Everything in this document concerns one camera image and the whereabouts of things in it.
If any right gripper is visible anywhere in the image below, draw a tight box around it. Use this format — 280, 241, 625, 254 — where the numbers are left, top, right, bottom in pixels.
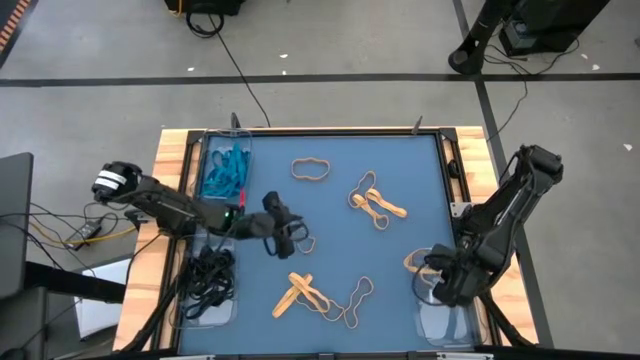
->
423, 251, 490, 309

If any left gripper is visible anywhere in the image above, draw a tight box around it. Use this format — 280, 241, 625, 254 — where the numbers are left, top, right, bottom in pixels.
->
262, 191, 311, 260

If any beige elastic band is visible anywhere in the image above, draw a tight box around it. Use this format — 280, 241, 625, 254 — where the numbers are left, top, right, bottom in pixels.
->
207, 247, 236, 276

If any dark grey wide rubber band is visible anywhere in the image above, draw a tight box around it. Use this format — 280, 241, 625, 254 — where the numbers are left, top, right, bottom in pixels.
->
197, 279, 234, 309

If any clear plastic basket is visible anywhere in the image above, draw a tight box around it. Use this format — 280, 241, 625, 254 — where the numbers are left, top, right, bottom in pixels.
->
198, 128, 254, 202
169, 234, 240, 331
410, 247, 482, 350

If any black floor tape line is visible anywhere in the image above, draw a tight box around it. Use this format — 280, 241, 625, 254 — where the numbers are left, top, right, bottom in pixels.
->
0, 73, 640, 88
452, 0, 555, 349

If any black power adapter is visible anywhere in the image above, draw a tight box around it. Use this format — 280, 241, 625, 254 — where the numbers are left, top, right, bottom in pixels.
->
66, 222, 104, 246

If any white sheet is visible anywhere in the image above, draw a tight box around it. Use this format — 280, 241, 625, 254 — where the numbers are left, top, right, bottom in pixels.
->
73, 257, 132, 341

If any black flat bar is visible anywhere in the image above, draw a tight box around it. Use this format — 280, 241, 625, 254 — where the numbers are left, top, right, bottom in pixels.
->
23, 260, 127, 305

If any black floor equipment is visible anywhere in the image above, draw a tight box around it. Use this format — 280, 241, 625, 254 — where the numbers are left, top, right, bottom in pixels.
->
163, 0, 247, 17

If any black equipment case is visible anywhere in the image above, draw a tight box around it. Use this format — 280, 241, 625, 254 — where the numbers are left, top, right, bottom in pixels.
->
498, 0, 612, 57

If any dark grey monitor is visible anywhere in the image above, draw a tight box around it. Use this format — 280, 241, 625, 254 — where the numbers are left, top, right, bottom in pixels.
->
0, 152, 35, 301

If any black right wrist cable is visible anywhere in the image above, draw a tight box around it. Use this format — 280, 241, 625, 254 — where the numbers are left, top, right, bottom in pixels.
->
410, 272, 447, 307

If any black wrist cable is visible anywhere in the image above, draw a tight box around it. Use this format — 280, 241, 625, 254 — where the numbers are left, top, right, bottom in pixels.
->
410, 272, 447, 307
262, 233, 282, 258

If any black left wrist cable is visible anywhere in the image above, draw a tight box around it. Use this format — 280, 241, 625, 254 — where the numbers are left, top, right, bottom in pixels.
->
262, 233, 282, 258

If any black diagonal frame strut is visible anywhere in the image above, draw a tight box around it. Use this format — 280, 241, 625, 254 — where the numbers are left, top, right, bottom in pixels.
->
119, 259, 190, 353
477, 292, 537, 348

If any black frame beam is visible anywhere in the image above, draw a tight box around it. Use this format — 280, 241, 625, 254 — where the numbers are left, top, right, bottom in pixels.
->
89, 344, 640, 360

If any black coiled floor cable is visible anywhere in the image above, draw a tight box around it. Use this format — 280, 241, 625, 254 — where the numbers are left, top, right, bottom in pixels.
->
185, 1, 274, 129

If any yellow floor cable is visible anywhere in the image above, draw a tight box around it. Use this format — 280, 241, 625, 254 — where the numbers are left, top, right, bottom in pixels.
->
27, 219, 140, 247

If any thin black floor cable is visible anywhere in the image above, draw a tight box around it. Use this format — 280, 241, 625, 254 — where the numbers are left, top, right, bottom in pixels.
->
482, 37, 584, 144

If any black floor cable bundle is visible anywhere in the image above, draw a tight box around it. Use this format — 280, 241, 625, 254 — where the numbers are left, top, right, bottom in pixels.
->
0, 199, 135, 239

